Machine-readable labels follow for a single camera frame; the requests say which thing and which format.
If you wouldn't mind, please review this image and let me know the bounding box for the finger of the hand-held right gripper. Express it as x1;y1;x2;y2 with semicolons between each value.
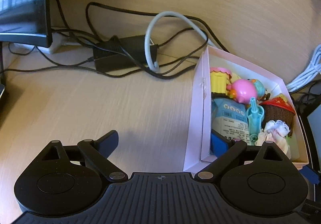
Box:
301;166;321;185

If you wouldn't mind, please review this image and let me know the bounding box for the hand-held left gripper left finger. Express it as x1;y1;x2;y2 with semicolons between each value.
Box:
38;130;127;182

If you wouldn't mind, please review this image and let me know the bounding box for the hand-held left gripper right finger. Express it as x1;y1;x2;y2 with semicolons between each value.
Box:
197;131;291;182

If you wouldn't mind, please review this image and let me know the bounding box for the pink cardboard box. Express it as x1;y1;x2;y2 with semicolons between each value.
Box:
183;45;310;172

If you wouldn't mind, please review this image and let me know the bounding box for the teal syringe toy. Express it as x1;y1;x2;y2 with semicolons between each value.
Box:
246;97;266;143

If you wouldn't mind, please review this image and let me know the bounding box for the pink pig toy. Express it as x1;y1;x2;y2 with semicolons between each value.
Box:
227;79;258;103

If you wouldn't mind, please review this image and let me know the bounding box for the yellow cupcake toy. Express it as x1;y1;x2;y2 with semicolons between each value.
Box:
209;67;233;99

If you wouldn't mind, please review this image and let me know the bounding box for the crochet doll with red hat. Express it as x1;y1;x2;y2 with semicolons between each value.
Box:
258;97;297;138

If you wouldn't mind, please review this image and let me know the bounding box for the blue milk carton toy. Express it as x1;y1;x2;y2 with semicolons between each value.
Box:
211;98;251;143

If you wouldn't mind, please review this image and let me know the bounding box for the dark flat device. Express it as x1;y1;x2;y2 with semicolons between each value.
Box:
293;80;321;172

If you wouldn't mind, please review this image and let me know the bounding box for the white lace doll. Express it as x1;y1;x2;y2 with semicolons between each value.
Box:
257;120;293;160

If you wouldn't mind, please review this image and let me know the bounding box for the blue headed toy figure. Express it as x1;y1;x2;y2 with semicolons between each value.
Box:
251;78;272;100

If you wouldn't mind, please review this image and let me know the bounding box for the black power adapter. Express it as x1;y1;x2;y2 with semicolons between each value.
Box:
92;35;157;73

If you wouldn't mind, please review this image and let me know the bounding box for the white power strip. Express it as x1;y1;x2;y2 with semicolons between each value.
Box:
37;33;74;55

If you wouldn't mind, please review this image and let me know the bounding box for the black device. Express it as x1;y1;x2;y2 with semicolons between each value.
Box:
0;83;9;119

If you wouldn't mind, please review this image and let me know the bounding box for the black computer monitor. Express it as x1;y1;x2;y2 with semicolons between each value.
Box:
0;0;53;49

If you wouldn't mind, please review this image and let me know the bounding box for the thin black cable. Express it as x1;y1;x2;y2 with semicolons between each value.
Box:
0;0;101;72

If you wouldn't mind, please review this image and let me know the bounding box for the grey cable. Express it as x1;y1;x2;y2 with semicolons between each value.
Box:
145;11;211;74

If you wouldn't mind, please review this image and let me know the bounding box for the white cable bundle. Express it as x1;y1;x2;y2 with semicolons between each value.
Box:
286;44;321;93

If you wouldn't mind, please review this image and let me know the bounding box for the black power cable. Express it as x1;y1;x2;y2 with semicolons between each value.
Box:
86;1;231;79

